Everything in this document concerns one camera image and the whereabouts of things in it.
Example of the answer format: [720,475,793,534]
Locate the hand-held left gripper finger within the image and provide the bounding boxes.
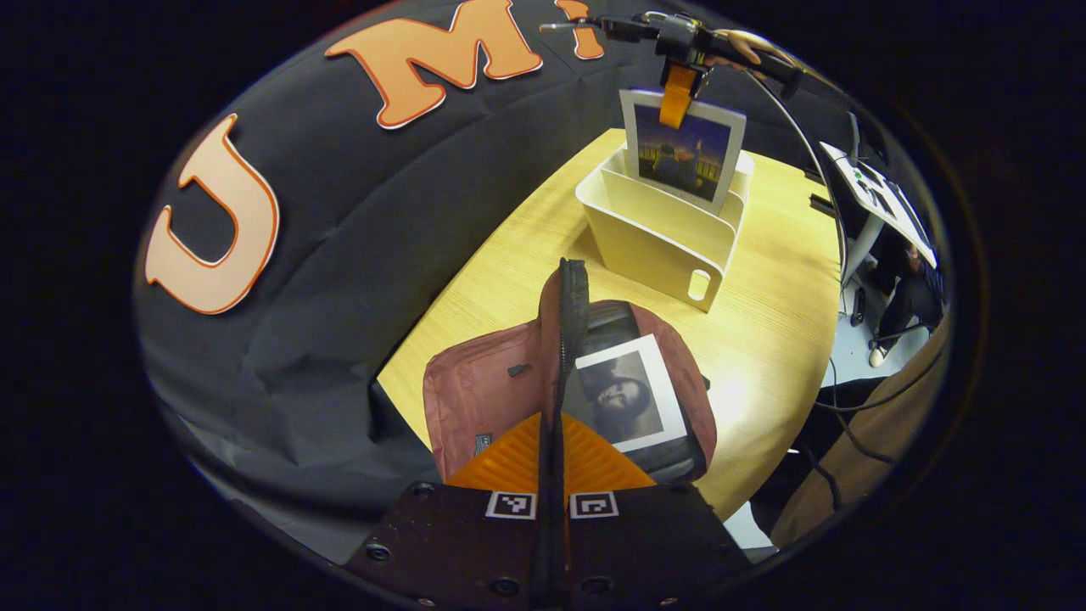
[551,412,752,608]
[344,412,552,608]

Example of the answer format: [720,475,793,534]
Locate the night scene cover book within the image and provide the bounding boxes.
[619,89,747,216]

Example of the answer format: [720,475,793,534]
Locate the white portrait cover book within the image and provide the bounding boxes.
[564,334,688,455]

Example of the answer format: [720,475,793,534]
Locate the white bookshelf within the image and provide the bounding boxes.
[575,144,756,313]

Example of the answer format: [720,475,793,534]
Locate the dark red schoolbag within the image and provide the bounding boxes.
[422,259,718,485]

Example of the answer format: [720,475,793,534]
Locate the white control panel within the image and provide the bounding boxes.
[819,140,938,268]

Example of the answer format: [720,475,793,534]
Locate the white stand pole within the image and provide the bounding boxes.
[840,212,883,294]

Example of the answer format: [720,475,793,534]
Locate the person's brown trousers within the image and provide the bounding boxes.
[768,318,953,548]

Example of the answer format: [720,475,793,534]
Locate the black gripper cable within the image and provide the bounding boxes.
[745,70,849,289]

